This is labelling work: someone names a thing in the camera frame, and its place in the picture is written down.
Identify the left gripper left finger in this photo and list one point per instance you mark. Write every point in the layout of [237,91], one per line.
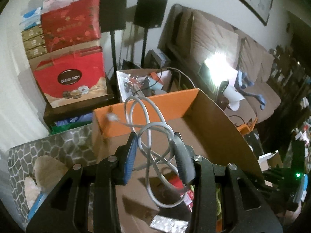
[65,208]

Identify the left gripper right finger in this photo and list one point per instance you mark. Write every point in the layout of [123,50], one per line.
[221,193]

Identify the beige fluffy slipper pack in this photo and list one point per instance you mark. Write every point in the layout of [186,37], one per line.
[47,173]

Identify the orange cardboard box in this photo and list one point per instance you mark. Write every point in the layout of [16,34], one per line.
[201,124]

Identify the red snack packet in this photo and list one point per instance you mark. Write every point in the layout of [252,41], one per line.
[186,193]

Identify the black coffee box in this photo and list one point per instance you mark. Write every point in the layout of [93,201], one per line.
[168,225]

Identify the brown cardboard carton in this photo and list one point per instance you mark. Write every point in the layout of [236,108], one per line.
[269,161]

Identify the white printed plastic bag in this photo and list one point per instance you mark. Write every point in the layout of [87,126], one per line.
[39,200]

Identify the orange plastic basket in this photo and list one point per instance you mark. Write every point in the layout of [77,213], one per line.
[245,129]

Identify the brown sofa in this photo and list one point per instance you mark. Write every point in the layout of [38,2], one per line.
[190,36]

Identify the red collection gift bag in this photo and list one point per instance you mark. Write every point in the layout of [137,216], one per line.
[73,77]

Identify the open cluttered cardboard box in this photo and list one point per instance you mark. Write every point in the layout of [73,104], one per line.
[143,82]

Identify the bright portable lamp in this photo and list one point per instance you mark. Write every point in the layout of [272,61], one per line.
[215,70]

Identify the stacked olive boxes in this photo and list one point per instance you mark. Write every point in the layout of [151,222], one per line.
[34,42]

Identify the red floral gift box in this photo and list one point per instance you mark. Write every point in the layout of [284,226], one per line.
[71,25]

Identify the blue tissue pack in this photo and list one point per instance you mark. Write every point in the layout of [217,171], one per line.
[31,19]

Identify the left black speaker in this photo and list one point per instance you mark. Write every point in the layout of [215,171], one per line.
[112,18]

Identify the black speaker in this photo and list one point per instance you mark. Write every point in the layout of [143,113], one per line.
[149,14]
[112,18]

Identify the right black speaker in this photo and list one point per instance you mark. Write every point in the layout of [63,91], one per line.
[149,14]

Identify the pink tissue pack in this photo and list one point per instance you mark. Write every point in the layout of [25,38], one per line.
[55,4]

